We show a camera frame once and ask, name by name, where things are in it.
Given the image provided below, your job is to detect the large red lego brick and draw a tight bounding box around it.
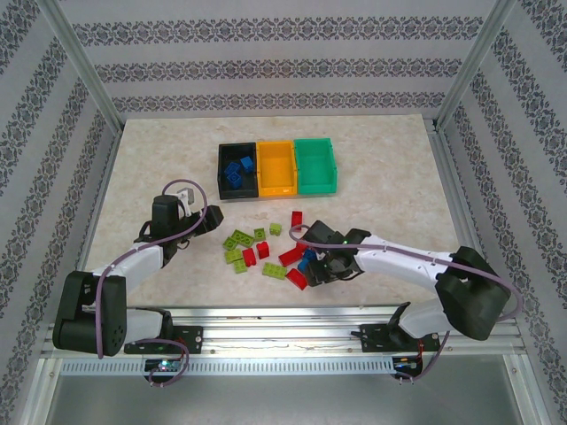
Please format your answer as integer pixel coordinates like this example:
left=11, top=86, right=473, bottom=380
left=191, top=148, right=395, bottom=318
left=277, top=243, right=307, bottom=267

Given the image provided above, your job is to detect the black plastic bin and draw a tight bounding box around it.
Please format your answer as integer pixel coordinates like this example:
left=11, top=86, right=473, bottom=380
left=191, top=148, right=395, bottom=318
left=216, top=141, right=260, bottom=201

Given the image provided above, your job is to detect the green plastic bin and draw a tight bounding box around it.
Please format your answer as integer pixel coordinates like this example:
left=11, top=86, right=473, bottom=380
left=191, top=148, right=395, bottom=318
left=292, top=136, right=340, bottom=197

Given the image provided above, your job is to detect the yellow plastic bin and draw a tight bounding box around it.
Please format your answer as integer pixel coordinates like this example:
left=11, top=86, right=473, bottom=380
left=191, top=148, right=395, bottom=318
left=255, top=139, right=299, bottom=199

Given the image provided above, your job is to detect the grey metal bottom panel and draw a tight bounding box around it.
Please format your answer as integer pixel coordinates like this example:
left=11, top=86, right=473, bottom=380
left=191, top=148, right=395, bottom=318
left=26, top=356, right=550, bottom=425

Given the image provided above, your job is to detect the left controller board green light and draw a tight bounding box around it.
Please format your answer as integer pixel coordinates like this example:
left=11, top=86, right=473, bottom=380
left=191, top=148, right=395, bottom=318
left=144, top=359, right=183, bottom=373

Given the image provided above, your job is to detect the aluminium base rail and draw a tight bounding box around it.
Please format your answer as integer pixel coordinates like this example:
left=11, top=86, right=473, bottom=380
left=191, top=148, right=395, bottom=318
left=42, top=305, right=528, bottom=358

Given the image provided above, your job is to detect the aluminium side rail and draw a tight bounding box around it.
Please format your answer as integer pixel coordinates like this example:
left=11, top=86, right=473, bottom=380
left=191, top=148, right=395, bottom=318
left=427, top=119, right=504, bottom=318
left=61, top=126, right=128, bottom=322

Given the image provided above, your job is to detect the slotted grey cable duct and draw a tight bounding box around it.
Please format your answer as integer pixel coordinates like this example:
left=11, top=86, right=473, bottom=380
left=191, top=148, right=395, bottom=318
left=59, top=357, right=396, bottom=376

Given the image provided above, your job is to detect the aluminium frame post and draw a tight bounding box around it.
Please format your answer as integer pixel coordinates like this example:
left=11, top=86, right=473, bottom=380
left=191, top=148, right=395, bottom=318
left=39, top=0, right=125, bottom=132
left=433, top=0, right=519, bottom=132

